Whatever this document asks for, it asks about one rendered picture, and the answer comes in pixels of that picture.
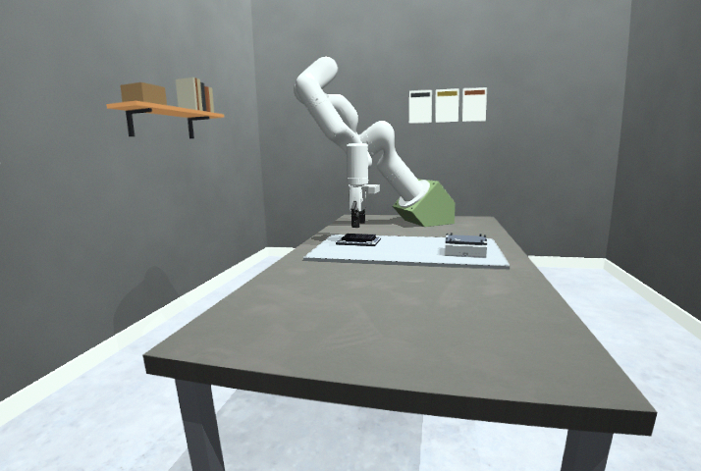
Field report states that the black well plate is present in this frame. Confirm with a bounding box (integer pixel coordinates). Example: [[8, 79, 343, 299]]
[[341, 234, 376, 242]]

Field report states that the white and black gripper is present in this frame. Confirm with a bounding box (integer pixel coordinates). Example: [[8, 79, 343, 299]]
[[349, 185, 366, 228]]

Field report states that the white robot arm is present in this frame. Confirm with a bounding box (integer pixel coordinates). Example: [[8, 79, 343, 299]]
[[294, 57, 429, 208]]

